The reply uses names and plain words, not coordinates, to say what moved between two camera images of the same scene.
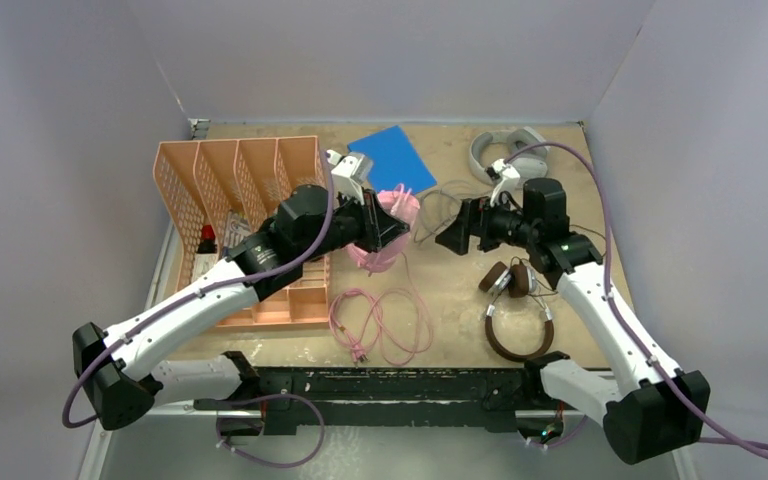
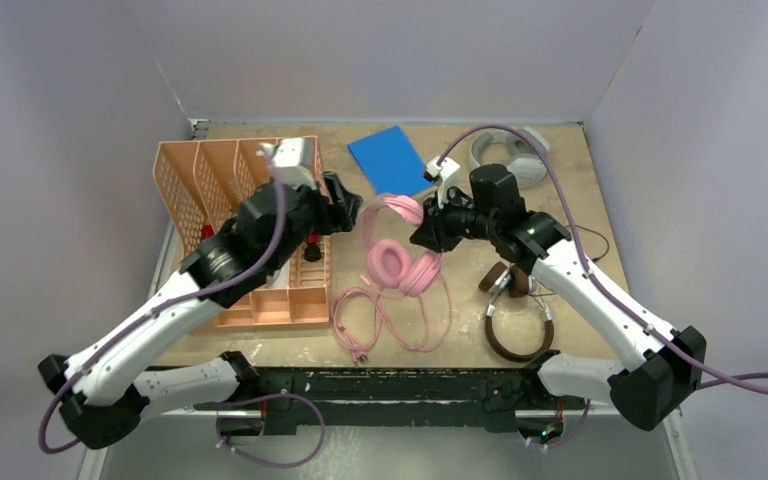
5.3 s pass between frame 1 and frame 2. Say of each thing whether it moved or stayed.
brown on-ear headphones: stayed
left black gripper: moved
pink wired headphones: moved
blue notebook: stayed
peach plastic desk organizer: stayed
